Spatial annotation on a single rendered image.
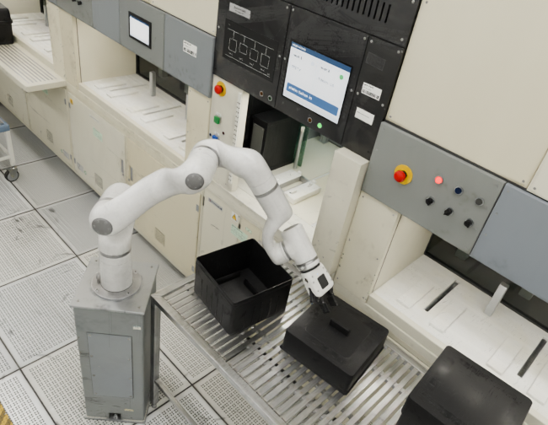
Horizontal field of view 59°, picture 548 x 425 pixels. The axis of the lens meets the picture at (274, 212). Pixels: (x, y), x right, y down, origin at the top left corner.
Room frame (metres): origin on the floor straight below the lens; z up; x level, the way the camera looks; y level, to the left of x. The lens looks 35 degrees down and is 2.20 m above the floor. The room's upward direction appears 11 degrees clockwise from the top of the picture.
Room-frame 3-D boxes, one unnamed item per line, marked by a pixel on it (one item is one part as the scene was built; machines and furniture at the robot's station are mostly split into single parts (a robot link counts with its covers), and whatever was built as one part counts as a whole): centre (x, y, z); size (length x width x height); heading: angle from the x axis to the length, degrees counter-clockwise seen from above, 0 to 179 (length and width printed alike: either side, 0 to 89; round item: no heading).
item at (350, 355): (1.24, -0.31, 0.83); 0.29 x 0.29 x 0.13; 58
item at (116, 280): (1.35, 0.56, 0.85); 0.19 x 0.19 x 0.18
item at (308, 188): (2.12, -0.07, 0.89); 0.22 x 0.21 x 0.04; 141
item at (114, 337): (1.35, 0.56, 0.38); 0.28 x 0.28 x 0.76; 6
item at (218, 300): (1.39, 0.07, 0.85); 0.28 x 0.28 x 0.17; 43
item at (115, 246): (1.39, 0.56, 1.07); 0.19 x 0.12 x 0.24; 1
